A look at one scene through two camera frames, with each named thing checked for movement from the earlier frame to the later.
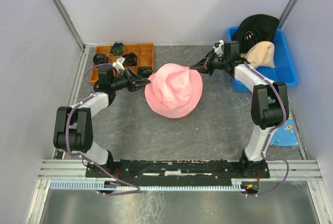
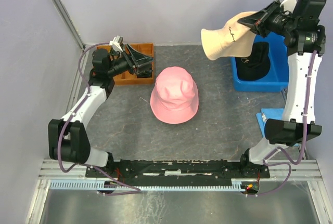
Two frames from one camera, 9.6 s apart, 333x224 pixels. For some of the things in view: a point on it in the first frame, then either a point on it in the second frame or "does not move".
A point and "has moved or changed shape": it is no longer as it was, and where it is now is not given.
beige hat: (260, 54) → (234, 39)
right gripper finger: (202, 65) → (254, 21)
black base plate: (181, 170) does not move
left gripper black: (139, 82) → (141, 61)
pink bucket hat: (175, 91) has moved or changed shape
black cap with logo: (254, 28) → (256, 66)
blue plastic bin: (284, 70) does not move
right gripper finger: (205, 71) → (258, 30)
